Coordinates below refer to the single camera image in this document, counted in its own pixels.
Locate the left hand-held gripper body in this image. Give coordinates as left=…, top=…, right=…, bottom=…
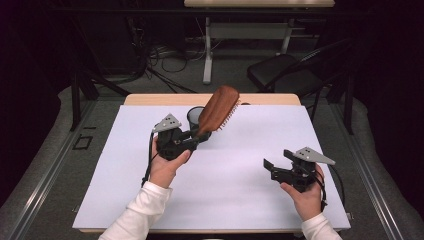
left=151, top=113, right=194, bottom=162

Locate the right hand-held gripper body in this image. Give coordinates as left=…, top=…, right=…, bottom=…
left=270, top=146, right=336, bottom=194

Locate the black mesh pen holder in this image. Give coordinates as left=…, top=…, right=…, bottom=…
left=186, top=105, right=213, bottom=142

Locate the brown wooden hairbrush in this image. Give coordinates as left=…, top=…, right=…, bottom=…
left=196, top=85, right=242, bottom=138

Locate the person's right hand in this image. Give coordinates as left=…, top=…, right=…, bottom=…
left=279, top=164, right=326, bottom=222

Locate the person's left hand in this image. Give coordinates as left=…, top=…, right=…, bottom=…
left=148, top=136, right=193, bottom=189

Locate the white table cover board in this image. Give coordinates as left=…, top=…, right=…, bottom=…
left=72, top=104, right=352, bottom=231

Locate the light wooden table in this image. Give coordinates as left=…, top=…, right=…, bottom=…
left=78, top=93, right=348, bottom=234

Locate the black folding chair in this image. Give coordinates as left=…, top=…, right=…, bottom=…
left=246, top=37, right=354, bottom=101

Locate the black metal stand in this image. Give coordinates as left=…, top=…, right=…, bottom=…
left=68, top=16, right=132, bottom=133

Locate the black horizontal metal bar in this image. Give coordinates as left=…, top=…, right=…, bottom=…
left=49, top=7, right=368, bottom=18

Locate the white-legged desk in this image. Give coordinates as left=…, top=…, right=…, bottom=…
left=183, top=0, right=336, bottom=85

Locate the right hand-held gripper black cable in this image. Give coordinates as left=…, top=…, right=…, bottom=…
left=314, top=164, right=346, bottom=213

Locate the hand-held gripper black cable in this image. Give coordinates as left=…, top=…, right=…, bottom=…
left=314, top=164, right=346, bottom=213
left=141, top=131, right=156, bottom=188

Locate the left hand-held gripper black cable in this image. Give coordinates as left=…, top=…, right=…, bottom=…
left=141, top=131, right=156, bottom=188

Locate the aluminium floor rail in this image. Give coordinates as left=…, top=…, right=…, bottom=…
left=328, top=101, right=403, bottom=240
left=6, top=99, right=99, bottom=240

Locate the tangle of black floor cables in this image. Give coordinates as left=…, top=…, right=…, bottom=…
left=126, top=16, right=221, bottom=94

